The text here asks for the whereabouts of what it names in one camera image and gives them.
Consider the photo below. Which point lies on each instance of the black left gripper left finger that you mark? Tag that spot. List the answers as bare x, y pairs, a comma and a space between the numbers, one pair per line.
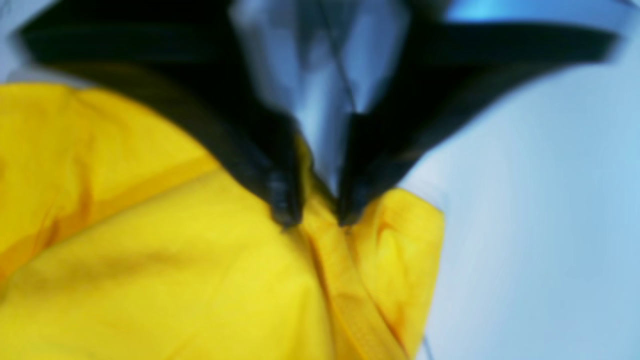
184, 59

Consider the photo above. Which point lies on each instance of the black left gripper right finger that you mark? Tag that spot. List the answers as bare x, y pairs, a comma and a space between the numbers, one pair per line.
446, 74

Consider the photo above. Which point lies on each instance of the yellow t-shirt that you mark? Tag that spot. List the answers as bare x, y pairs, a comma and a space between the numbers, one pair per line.
122, 239

